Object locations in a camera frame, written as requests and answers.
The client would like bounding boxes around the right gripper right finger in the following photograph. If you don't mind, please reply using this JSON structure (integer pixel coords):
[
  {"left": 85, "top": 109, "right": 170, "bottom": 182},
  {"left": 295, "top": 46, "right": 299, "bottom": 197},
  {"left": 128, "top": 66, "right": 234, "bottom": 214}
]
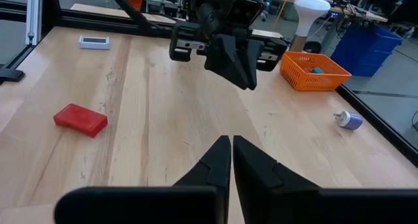
[{"left": 233, "top": 135, "right": 321, "bottom": 224}]

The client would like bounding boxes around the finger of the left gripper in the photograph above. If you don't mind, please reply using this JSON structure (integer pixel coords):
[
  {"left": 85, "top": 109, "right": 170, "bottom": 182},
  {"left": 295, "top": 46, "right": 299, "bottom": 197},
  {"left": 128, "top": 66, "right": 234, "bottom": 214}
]
[
  {"left": 246, "top": 39, "right": 266, "bottom": 91},
  {"left": 204, "top": 33, "right": 249, "bottom": 91}
]

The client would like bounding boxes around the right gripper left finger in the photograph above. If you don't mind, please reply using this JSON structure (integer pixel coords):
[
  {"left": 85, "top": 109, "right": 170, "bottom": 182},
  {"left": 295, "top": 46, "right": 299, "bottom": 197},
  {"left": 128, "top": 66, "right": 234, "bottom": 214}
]
[{"left": 172, "top": 135, "right": 233, "bottom": 224}]

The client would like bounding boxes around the red rectangular plastic box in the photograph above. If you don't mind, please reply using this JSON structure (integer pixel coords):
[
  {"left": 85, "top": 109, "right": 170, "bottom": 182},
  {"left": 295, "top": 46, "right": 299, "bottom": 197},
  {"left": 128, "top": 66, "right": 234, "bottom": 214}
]
[{"left": 53, "top": 103, "right": 108, "bottom": 138}]

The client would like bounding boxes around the orange plastic basket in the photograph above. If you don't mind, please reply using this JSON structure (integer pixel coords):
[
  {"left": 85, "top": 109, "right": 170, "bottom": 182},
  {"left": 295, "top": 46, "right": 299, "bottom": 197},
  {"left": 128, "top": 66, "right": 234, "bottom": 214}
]
[{"left": 280, "top": 50, "right": 353, "bottom": 92}]

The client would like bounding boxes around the white flood light bulb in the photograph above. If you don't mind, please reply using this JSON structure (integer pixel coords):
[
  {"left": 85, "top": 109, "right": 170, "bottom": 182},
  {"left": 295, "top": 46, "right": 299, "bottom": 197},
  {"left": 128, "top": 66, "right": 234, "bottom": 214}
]
[{"left": 289, "top": 0, "right": 332, "bottom": 54}]

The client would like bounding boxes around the white digital clock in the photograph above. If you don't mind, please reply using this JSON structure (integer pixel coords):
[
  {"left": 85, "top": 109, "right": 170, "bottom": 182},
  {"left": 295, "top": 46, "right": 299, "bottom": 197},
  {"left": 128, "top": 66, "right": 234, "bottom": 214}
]
[{"left": 78, "top": 35, "right": 112, "bottom": 51}]

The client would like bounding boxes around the blue plastic storage bin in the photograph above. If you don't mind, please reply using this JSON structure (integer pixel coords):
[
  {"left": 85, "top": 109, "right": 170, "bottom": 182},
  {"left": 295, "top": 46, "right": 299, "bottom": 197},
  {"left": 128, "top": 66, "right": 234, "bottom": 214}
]
[{"left": 330, "top": 21, "right": 405, "bottom": 78}]

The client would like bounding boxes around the wooden background table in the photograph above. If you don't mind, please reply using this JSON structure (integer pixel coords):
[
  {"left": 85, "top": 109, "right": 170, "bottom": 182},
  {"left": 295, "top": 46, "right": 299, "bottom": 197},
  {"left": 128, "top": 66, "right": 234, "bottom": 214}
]
[{"left": 266, "top": 0, "right": 389, "bottom": 24}]

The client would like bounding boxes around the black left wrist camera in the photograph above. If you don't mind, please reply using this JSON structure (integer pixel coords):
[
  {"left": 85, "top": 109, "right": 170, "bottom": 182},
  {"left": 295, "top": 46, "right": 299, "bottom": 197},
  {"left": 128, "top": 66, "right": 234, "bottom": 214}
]
[{"left": 224, "top": 0, "right": 265, "bottom": 28}]

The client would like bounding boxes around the black aluminium table frame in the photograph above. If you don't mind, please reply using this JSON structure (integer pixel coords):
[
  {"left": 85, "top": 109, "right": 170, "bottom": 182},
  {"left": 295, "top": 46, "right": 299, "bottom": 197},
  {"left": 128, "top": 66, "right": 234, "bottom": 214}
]
[{"left": 0, "top": 0, "right": 418, "bottom": 168}]

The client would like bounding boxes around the purple usb wall charger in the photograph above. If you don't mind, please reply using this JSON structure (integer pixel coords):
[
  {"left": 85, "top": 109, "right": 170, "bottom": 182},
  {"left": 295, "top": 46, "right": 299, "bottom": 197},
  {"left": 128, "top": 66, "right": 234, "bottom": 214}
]
[{"left": 332, "top": 110, "right": 364, "bottom": 131}]

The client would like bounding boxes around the silver aluminium extrusion post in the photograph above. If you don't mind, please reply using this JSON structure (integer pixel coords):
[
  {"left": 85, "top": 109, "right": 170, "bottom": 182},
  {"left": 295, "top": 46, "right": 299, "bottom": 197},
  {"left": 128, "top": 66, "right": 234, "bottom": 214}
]
[{"left": 25, "top": 0, "right": 44, "bottom": 47}]

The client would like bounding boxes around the black frame clip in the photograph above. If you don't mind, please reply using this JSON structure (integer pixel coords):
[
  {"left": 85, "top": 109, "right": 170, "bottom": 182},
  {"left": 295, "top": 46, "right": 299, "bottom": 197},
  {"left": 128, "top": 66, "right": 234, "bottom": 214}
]
[{"left": 0, "top": 67, "right": 26, "bottom": 85}]

